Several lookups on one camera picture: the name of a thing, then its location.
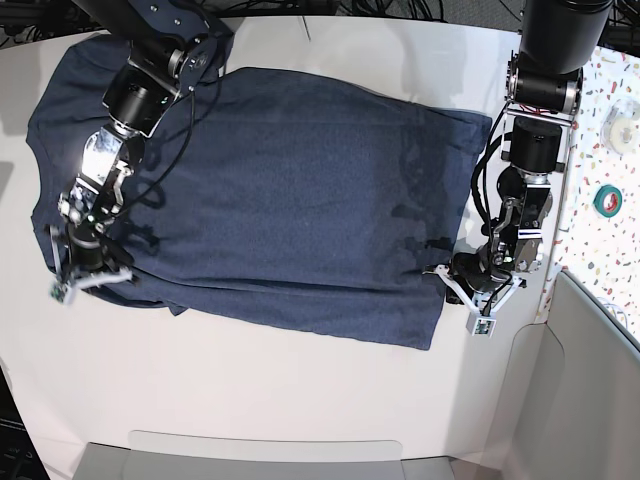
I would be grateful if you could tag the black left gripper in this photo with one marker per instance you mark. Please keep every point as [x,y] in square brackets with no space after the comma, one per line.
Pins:
[478,278]

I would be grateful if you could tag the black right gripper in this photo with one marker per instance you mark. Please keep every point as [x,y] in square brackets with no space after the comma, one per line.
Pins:
[91,252]

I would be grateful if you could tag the dark blue t-shirt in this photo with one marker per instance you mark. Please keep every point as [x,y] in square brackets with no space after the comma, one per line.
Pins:
[299,202]

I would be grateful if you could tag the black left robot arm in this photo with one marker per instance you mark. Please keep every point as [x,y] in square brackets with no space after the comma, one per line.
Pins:
[510,184]

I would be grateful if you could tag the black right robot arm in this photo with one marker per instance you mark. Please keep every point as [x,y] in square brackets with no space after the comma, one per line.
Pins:
[172,45]

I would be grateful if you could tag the terrazzo patterned side board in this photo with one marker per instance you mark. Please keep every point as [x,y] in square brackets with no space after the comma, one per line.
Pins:
[601,253]

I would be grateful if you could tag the green tape roll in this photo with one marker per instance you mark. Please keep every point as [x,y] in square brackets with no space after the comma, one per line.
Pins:
[608,201]

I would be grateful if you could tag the clear tape spool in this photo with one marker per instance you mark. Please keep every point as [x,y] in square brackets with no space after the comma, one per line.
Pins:
[620,129]

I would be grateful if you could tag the grey bin front edge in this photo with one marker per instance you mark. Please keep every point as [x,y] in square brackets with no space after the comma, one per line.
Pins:
[154,455]

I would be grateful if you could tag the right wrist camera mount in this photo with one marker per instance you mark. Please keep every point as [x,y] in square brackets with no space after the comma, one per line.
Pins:
[64,290]

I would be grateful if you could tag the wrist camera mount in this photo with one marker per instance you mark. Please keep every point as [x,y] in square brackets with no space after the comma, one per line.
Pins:
[64,290]
[482,321]

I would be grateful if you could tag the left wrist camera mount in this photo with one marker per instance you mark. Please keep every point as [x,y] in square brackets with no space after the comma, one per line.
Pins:
[482,321]

